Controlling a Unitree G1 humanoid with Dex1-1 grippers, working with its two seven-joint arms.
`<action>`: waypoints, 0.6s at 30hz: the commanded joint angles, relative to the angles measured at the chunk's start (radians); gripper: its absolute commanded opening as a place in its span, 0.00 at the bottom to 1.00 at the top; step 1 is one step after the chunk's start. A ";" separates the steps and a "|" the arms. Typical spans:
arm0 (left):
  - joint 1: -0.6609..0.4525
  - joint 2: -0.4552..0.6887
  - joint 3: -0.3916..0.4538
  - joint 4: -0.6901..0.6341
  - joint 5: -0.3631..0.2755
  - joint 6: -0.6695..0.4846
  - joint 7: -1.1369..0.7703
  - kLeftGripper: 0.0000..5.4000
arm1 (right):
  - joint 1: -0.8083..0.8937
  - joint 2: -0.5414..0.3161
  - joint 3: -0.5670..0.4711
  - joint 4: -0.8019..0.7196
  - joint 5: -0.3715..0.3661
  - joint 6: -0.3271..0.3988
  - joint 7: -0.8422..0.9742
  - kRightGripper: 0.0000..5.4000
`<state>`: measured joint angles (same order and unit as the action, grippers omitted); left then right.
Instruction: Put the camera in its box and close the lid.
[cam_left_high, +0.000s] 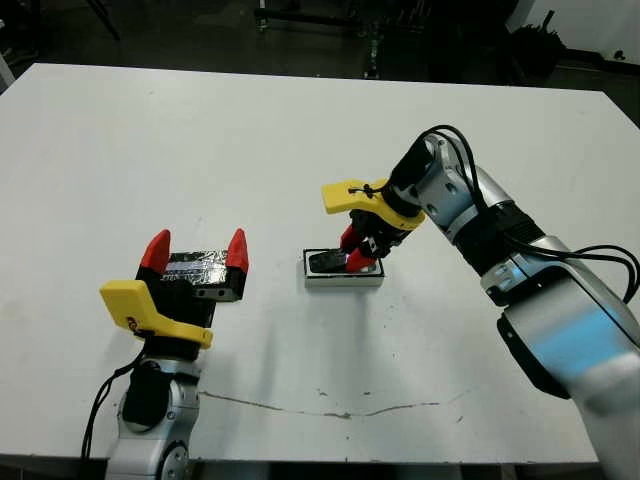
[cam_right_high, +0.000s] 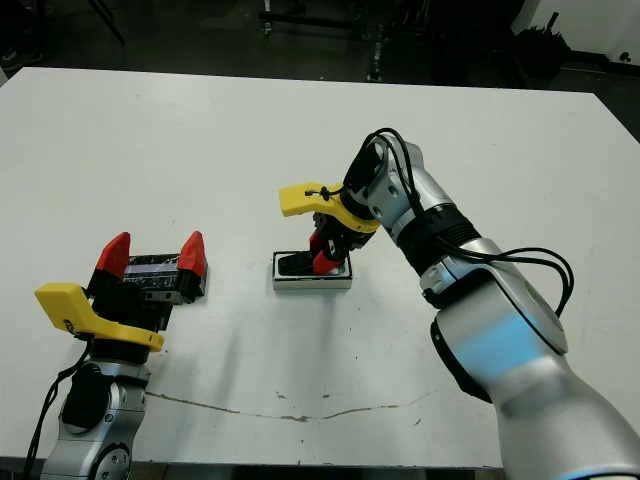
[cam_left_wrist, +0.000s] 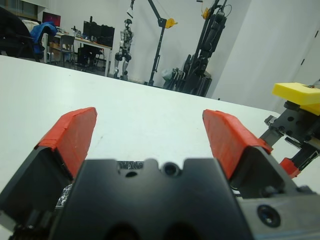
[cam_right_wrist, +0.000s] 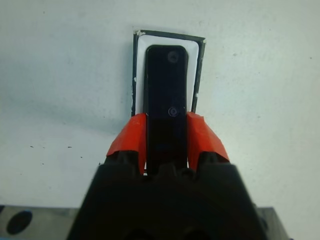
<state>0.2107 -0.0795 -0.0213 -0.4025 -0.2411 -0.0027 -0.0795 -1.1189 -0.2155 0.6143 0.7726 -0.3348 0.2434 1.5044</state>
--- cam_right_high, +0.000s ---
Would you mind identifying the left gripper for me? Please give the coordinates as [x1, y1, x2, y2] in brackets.
[34, 230, 208, 364]

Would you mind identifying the white camera box base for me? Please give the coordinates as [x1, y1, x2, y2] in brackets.
[272, 249, 354, 294]

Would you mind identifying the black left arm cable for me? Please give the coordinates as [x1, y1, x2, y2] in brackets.
[23, 339, 96, 480]

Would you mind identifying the black tripod leg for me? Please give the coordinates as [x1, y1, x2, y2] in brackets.
[89, 0, 126, 46]

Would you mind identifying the black folded equipment pile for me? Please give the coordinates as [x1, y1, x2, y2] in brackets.
[514, 12, 571, 76]

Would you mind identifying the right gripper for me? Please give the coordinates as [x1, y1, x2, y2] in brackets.
[278, 182, 381, 277]

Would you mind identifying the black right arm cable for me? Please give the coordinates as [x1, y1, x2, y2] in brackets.
[359, 128, 575, 319]

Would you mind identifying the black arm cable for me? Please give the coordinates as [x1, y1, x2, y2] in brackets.
[359, 128, 575, 319]
[23, 339, 96, 480]

